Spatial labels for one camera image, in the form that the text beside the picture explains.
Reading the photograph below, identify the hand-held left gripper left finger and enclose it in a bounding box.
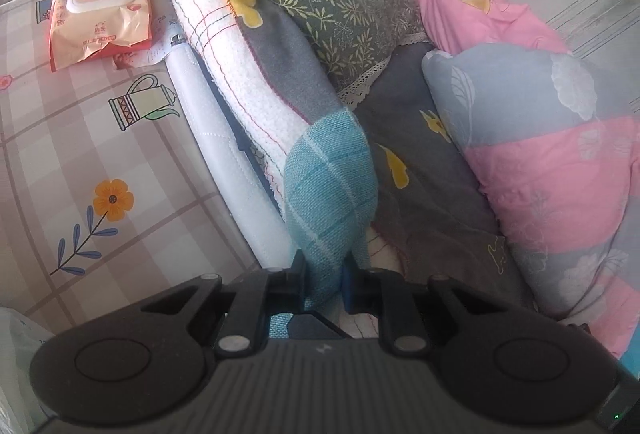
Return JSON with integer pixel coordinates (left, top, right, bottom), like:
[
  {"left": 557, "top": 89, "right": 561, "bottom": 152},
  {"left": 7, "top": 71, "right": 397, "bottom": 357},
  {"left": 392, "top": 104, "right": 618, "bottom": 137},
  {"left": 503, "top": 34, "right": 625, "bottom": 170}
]
[{"left": 140, "top": 249, "right": 308, "bottom": 357}]

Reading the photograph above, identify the pink and grey pillow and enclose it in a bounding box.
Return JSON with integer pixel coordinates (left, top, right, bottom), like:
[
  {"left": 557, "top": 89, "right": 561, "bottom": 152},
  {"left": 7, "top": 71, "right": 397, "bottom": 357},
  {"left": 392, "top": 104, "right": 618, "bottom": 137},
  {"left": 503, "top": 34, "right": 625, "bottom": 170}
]
[{"left": 405, "top": 0, "right": 640, "bottom": 360}]

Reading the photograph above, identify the grey bedsheet with yellow prints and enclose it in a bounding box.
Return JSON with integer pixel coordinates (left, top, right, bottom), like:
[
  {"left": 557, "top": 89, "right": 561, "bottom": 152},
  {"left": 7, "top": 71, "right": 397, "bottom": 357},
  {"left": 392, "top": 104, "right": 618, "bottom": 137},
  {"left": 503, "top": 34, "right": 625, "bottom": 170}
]
[{"left": 182, "top": 0, "right": 543, "bottom": 315}]

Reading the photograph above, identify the checked printed tablecloth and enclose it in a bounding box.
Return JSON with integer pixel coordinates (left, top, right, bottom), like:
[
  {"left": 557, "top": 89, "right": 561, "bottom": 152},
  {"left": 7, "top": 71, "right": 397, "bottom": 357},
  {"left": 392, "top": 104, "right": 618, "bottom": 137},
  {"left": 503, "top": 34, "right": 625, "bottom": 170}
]
[{"left": 0, "top": 0, "right": 296, "bottom": 340}]

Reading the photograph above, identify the teal checked towel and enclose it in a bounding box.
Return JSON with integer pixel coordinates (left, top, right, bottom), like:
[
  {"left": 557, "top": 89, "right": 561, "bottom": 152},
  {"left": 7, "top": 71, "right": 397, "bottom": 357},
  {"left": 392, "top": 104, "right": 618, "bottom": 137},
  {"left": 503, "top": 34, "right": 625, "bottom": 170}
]
[{"left": 282, "top": 106, "right": 378, "bottom": 340}]

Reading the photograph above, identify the white padded mattress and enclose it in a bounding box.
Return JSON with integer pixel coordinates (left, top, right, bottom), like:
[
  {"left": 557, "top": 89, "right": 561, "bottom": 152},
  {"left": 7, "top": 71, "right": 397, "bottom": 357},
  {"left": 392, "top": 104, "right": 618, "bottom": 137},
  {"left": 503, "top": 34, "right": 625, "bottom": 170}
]
[{"left": 167, "top": 46, "right": 297, "bottom": 271}]

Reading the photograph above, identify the white plastic bag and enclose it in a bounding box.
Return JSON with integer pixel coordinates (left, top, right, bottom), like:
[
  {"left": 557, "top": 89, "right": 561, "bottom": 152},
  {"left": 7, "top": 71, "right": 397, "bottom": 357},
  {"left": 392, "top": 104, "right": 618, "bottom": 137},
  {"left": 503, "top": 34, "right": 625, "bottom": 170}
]
[{"left": 0, "top": 306, "right": 57, "bottom": 434}]

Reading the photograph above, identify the white waffle blanket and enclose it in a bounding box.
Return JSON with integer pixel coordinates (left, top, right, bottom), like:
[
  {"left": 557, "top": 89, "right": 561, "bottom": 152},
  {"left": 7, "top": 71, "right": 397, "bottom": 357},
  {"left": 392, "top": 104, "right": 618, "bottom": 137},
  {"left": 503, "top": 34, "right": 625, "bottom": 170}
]
[{"left": 120, "top": 0, "right": 311, "bottom": 215}]

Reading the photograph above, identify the white paper slip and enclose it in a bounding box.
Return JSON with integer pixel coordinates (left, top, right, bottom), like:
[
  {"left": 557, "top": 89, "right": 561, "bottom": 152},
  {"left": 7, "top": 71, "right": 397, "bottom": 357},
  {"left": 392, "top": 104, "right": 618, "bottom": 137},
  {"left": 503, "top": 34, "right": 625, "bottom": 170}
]
[{"left": 112, "top": 24, "right": 187, "bottom": 70}]

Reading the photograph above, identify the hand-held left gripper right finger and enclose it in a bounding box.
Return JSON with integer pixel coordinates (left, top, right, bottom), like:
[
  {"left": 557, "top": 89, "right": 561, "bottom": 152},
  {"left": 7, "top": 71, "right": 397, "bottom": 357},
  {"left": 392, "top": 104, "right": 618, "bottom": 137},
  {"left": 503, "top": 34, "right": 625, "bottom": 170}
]
[{"left": 344, "top": 253, "right": 506, "bottom": 357}]

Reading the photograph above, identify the pink wet wipes pack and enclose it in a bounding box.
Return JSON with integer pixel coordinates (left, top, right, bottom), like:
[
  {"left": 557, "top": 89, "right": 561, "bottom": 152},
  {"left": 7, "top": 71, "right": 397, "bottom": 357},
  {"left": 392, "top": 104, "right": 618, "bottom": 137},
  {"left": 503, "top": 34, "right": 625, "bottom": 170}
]
[{"left": 49, "top": 0, "right": 152, "bottom": 73}]

